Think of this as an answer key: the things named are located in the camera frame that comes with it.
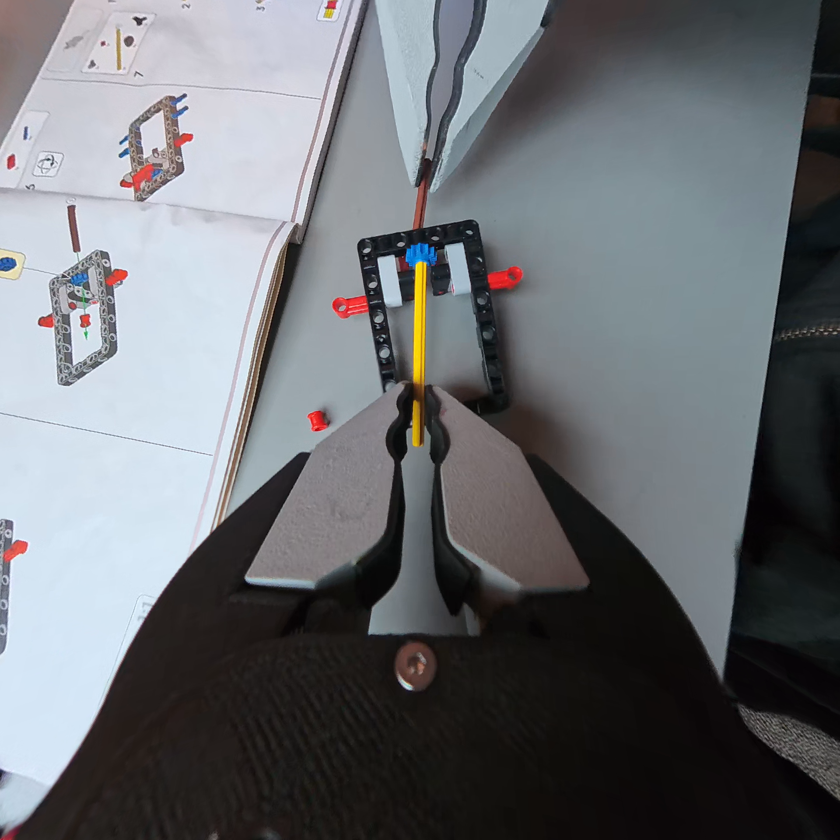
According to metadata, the lego instruction booklet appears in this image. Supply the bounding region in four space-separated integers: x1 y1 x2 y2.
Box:
0 0 370 788

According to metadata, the person's dark clothing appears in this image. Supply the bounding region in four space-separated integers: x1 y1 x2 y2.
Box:
722 0 840 716

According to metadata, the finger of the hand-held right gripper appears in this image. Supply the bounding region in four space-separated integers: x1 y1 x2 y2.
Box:
432 0 551 193
374 0 441 188

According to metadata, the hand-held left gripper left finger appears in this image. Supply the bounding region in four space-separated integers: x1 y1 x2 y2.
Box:
244 381 414 608

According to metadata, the brown lego axle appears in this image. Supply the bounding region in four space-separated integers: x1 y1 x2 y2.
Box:
412 138 438 232

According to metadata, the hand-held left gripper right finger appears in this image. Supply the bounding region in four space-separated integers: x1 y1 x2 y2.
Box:
425 384 592 616

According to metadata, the grey woven fabric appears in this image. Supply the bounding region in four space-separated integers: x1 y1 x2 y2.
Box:
738 702 840 840

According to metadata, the yellow lego axle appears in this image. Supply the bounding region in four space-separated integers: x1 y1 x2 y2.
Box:
411 262 431 448

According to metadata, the black lego frame assembly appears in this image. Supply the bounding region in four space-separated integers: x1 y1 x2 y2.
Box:
331 220 525 414

